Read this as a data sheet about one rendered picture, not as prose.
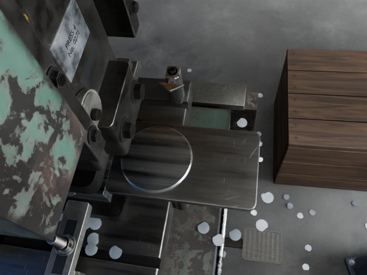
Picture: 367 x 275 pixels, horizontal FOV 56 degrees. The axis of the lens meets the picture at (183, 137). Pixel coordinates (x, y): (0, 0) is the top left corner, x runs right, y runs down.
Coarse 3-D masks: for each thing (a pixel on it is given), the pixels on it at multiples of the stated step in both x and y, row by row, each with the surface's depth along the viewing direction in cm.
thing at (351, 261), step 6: (348, 258) 120; (354, 258) 120; (360, 258) 117; (366, 258) 110; (348, 264) 119; (354, 264) 119; (360, 264) 113; (366, 264) 107; (348, 270) 119; (354, 270) 117; (360, 270) 112; (366, 270) 108
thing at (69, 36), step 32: (32, 0) 29; (64, 0) 34; (64, 32) 34; (96, 32) 41; (64, 64) 34; (96, 64) 42; (128, 64) 45; (96, 96) 40; (128, 96) 46; (128, 128) 44
